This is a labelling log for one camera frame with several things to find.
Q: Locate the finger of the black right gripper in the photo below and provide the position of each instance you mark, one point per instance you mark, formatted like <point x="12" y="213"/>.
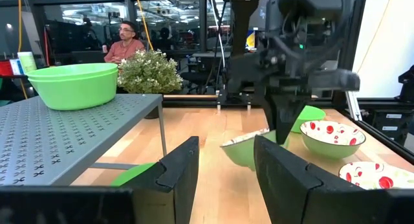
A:
<point x="276" y="114"/>
<point x="292" y="110"/>

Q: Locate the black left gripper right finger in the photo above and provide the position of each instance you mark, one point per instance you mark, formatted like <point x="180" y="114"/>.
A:
<point x="284" y="191"/>

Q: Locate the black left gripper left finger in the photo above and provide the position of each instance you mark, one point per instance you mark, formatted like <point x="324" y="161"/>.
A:
<point x="178" y="185"/>

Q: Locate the green plastic mini bowl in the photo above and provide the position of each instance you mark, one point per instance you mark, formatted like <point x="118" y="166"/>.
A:
<point x="64" y="68"/>
<point x="132" y="175"/>
<point x="74" y="94"/>
<point x="310" y="117"/>

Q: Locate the floral mini bowl green outside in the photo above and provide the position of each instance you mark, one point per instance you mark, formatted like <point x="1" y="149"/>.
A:
<point x="330" y="146"/>
<point x="241" y="152"/>
<point x="372" y="177"/>

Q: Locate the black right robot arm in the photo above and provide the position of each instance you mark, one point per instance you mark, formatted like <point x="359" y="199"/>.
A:
<point x="310" y="4"/>

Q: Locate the black office chair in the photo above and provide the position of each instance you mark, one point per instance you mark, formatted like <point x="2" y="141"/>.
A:
<point x="197" y="76"/>

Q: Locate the black equipment box white labels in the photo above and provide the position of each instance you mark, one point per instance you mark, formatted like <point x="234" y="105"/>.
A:
<point x="391" y="123"/>

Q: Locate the potted plant white flowers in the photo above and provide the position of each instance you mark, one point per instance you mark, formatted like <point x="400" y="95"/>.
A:
<point x="148" y="72"/>

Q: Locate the grey perforated metal shelf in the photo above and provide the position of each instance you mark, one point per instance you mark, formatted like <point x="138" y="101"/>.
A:
<point x="64" y="136"/>

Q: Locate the person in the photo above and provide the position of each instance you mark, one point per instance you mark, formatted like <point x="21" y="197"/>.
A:
<point x="124" y="49"/>

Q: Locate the red box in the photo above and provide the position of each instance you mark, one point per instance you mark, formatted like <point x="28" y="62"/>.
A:
<point x="4" y="68"/>

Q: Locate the black aluminium frame rails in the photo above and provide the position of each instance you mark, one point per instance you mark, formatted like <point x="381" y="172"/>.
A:
<point x="194" y="102"/>

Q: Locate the long black frame bar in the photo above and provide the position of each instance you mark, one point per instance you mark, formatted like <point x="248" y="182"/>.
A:
<point x="381" y="136"/>

